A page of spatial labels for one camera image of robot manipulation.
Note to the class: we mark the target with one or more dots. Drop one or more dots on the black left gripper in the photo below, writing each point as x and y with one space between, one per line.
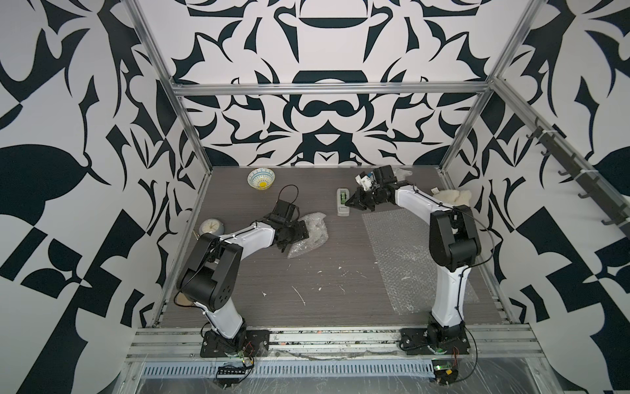
301 231

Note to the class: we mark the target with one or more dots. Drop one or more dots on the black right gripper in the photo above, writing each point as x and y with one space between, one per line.
357 203

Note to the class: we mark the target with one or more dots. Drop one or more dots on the bubble wrap sheet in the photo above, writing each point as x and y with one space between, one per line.
400 245
317 235
401 174

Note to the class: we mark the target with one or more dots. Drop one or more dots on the yellow patterned bowl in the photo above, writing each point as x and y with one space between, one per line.
261 178

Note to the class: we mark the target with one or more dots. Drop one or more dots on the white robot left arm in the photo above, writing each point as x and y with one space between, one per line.
209 276

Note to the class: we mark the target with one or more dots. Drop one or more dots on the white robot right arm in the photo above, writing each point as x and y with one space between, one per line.
453 244

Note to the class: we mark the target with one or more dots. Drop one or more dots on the white teddy bear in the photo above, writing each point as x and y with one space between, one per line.
453 197

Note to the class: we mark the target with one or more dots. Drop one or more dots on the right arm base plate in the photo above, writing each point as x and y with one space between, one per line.
434 340

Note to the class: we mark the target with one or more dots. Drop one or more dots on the black wall hook rail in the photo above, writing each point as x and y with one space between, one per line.
575 168

